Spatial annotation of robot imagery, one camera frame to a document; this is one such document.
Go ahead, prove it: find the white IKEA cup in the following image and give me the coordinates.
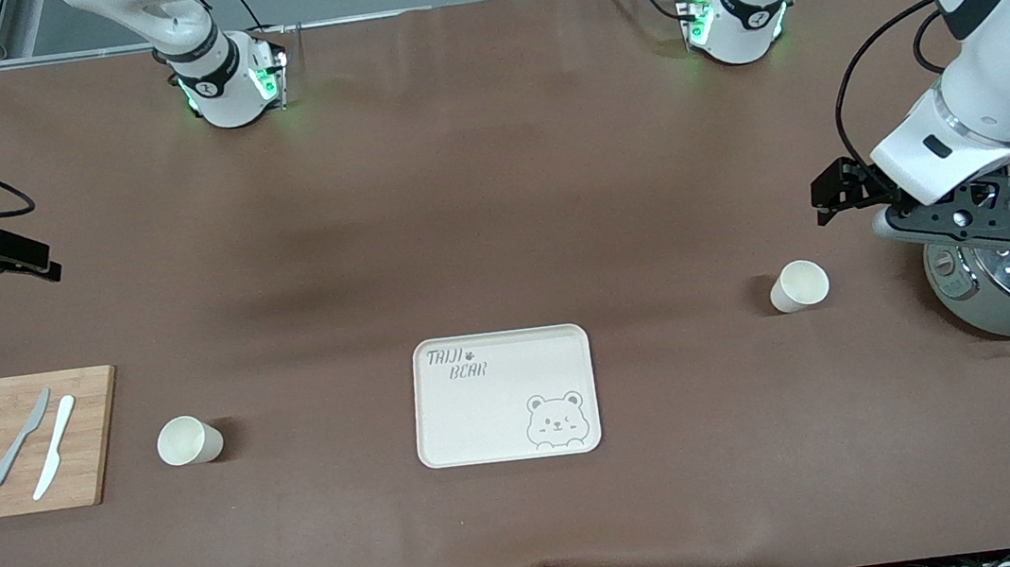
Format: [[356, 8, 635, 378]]
[[766, 257, 833, 316], [153, 411, 228, 469]]

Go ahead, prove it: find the brown table mat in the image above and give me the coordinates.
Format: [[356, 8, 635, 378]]
[[0, 0, 1010, 567]]

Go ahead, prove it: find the white bear print tray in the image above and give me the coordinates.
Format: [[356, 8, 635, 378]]
[[405, 320, 604, 472]]

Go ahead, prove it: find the wooden cutting board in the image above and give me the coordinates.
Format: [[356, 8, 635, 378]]
[[0, 364, 130, 519]]

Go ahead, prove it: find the black right base cable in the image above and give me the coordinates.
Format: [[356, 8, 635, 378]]
[[218, 0, 289, 43]]

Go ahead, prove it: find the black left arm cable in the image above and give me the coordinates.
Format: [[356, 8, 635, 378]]
[[823, 0, 969, 180]]

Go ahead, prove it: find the white plastic knife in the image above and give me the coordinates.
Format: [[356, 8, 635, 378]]
[[22, 394, 87, 502]]

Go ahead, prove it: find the grey plastic knife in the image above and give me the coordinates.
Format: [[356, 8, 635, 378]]
[[0, 387, 61, 489]]

